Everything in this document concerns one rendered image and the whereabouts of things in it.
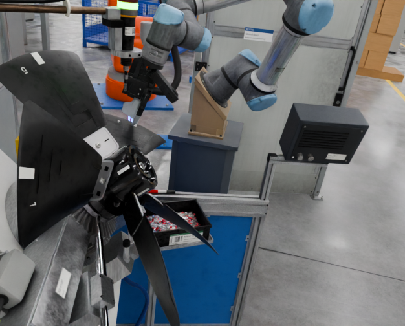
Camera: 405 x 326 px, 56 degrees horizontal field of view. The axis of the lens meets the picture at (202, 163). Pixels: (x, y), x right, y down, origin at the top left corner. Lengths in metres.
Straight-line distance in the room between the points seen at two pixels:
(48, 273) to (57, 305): 0.06
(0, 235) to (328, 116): 1.07
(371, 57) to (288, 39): 7.75
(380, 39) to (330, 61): 6.07
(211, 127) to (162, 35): 0.64
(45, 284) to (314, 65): 2.55
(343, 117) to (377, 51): 7.65
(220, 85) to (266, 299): 1.30
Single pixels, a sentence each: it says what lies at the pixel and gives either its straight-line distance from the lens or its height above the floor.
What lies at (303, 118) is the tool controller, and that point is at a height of 1.23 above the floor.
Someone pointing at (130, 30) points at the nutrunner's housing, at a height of 1.51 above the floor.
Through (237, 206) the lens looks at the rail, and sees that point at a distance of 1.52.
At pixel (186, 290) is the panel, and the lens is 1.81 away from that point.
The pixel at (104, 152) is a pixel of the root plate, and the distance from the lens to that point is 0.92.
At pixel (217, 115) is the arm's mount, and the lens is 1.62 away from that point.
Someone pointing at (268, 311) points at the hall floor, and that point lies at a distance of 2.31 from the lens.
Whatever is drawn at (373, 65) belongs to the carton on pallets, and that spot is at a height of 0.22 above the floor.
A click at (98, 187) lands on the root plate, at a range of 0.84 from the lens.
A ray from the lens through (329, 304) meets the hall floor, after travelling 2.48.
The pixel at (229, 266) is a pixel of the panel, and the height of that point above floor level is 0.50.
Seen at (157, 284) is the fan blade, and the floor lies 1.04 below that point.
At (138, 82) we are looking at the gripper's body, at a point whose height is 1.34.
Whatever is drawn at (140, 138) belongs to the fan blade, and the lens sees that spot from 1.13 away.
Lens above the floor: 1.65
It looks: 27 degrees down
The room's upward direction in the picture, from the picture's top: 8 degrees clockwise
